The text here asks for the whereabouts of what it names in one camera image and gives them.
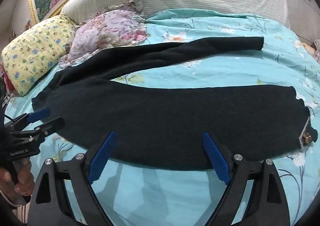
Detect left hand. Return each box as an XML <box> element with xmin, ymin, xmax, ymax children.
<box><xmin>1</xmin><ymin>158</ymin><xmax>35</xmax><ymax>206</ymax></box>

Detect pink floral ruffled pillow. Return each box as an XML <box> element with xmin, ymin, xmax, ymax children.
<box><xmin>59</xmin><ymin>0</ymin><xmax>147</xmax><ymax>69</ymax></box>

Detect black knit pants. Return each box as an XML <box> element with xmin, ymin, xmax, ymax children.
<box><xmin>32</xmin><ymin>37</ymin><xmax>318</xmax><ymax>170</ymax></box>

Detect yellow cartoon print pillow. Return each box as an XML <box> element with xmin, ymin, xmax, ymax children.
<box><xmin>1</xmin><ymin>15</ymin><xmax>74</xmax><ymax>97</ymax></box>

